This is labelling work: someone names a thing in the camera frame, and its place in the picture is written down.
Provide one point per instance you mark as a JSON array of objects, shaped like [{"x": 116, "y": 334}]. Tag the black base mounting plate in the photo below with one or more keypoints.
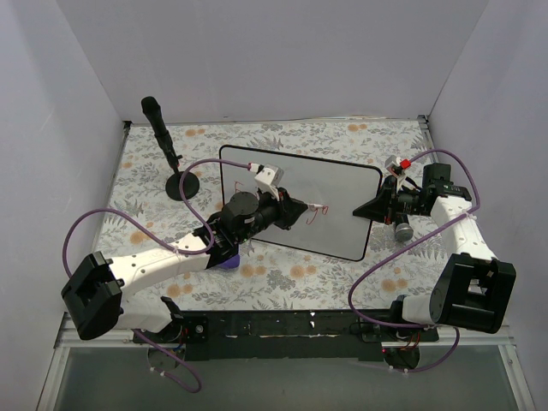
[{"x": 275, "y": 334}]

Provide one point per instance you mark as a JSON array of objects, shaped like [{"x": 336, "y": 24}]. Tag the floral patterned table mat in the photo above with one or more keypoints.
[{"x": 271, "y": 277}]

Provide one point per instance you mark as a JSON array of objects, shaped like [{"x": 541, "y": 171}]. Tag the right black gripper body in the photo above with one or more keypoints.
[{"x": 389, "y": 199}]

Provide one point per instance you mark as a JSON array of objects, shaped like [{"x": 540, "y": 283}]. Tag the white whiteboard black frame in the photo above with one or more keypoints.
[{"x": 337, "y": 187}]

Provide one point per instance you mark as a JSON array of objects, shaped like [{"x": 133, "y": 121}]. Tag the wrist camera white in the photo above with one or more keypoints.
[
  {"x": 399, "y": 164},
  {"x": 266, "y": 177}
]

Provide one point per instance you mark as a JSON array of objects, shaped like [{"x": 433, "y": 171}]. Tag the black silver microphone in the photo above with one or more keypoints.
[{"x": 403, "y": 231}]

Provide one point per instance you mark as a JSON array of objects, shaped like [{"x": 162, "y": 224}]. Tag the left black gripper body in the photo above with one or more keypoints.
[{"x": 283, "y": 207}]

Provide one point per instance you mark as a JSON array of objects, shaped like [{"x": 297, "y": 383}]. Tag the black microphone on stand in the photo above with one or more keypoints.
[{"x": 152, "y": 111}]

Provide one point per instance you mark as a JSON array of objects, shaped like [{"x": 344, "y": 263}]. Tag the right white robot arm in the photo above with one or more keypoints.
[{"x": 474, "y": 287}]

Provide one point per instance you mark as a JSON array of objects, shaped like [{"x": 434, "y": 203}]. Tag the purple foam microphone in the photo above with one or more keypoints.
[{"x": 231, "y": 263}]

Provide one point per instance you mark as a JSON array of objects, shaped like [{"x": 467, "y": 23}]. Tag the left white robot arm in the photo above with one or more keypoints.
[{"x": 100, "y": 294}]

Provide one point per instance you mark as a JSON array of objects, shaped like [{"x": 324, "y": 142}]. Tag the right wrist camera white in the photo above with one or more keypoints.
[{"x": 399, "y": 164}]

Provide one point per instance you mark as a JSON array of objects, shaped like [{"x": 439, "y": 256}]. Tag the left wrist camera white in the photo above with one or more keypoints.
[{"x": 266, "y": 177}]

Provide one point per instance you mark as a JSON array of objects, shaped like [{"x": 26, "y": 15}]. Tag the black round microphone stand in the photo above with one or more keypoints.
[{"x": 176, "y": 184}]

